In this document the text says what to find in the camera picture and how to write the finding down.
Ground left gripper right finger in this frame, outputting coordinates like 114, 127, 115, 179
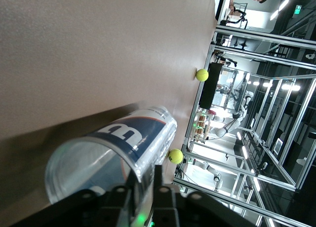
152, 164, 250, 227

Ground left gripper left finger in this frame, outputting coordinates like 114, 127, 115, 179
14, 171, 136, 227

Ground white blue tennis ball can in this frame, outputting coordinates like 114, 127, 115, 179
44, 105, 178, 223

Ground yellow-green tennis ball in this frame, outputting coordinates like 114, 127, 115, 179
168, 149, 184, 165
195, 68, 209, 82

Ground orange spools on shelf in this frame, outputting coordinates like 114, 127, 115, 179
196, 114, 210, 139

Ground black flat panel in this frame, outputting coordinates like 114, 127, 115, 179
198, 62, 223, 110

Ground aluminium cell frame structure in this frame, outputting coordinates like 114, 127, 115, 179
172, 24, 316, 227

